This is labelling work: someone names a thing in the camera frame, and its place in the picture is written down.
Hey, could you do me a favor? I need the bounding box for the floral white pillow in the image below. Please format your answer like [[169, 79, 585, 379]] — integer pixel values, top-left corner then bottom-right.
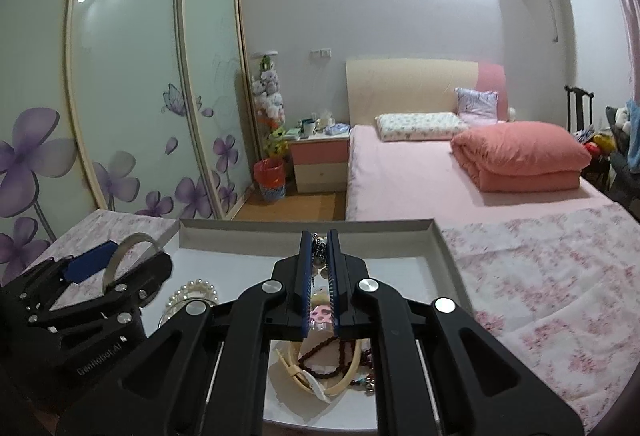
[[374, 112, 469, 143]]

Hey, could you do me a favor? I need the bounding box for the white pearl bracelet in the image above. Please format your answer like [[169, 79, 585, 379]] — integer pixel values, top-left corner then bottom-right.
[[166, 279, 221, 323]]

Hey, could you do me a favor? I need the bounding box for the grey cardboard box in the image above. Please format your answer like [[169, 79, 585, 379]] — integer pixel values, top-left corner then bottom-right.
[[141, 217, 477, 428]]

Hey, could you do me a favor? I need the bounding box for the pile of clothes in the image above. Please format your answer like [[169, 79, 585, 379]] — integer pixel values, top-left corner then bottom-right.
[[575, 97, 640, 198]]

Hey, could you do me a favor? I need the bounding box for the dark red bead necklace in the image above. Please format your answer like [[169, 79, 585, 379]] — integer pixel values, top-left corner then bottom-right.
[[297, 335, 377, 384]]

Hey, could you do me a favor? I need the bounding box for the pink floral blanket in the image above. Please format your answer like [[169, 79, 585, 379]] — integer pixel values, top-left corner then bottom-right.
[[34, 203, 640, 433]]

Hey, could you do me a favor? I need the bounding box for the cream and pink headboard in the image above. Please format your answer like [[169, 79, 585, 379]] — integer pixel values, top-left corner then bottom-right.
[[344, 58, 509, 127]]

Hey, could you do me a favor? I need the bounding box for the bed with pink sheet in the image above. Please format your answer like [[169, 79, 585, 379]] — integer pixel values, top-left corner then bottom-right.
[[344, 123, 617, 223]]

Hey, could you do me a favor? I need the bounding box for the stack of plush toys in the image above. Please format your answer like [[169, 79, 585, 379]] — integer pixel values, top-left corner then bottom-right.
[[251, 51, 289, 158]]

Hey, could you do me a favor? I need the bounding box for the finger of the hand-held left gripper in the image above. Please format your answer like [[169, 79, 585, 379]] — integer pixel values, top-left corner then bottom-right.
[[10, 240, 120, 298], [44, 251, 174, 333]]

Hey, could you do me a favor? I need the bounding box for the dark wooden chair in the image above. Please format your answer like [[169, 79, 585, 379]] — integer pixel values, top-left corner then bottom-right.
[[563, 85, 596, 133]]

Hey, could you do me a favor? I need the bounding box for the pink and cream nightstand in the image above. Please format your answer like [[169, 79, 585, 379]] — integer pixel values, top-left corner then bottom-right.
[[289, 135, 350, 193]]

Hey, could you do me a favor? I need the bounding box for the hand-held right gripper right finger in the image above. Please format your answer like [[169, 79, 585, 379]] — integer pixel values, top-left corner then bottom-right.
[[326, 229, 586, 436]]

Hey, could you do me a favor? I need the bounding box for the silver charm bracelet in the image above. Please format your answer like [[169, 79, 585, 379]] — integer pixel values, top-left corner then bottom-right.
[[311, 231, 331, 278]]

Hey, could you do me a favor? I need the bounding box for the folded pink duvet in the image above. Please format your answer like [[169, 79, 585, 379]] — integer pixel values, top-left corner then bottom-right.
[[449, 121, 593, 193]]

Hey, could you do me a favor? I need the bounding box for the silver bangle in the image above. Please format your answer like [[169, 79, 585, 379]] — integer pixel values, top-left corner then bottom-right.
[[102, 231, 165, 293]]

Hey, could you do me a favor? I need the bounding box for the small lilac pillow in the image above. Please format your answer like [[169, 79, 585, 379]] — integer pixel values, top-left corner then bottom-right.
[[453, 87, 500, 125]]

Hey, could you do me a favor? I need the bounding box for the floral sliding door wardrobe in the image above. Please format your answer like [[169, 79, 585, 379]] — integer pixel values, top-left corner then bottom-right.
[[0, 0, 252, 288]]

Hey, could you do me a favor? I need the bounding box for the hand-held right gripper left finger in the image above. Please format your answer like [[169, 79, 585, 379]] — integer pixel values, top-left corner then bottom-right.
[[55, 230, 312, 436]]

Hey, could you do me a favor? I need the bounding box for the cream yellow wristwatch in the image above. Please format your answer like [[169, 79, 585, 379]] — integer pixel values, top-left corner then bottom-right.
[[271, 289, 362, 405]]

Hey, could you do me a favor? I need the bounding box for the red trash bin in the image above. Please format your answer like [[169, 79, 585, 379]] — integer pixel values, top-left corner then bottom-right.
[[253, 158, 287, 203]]

